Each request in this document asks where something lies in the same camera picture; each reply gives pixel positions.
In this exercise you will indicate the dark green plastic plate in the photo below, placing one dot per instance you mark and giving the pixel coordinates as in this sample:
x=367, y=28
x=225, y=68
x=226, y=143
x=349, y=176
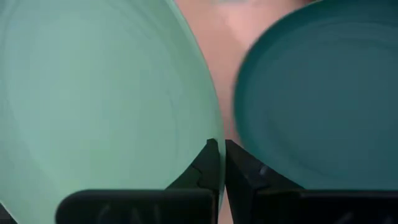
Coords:
x=311, y=109

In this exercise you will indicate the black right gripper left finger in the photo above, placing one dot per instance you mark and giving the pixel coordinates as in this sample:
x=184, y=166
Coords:
x=140, y=208

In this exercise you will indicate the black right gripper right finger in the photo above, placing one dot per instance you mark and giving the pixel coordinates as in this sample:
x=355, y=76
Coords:
x=280, y=208

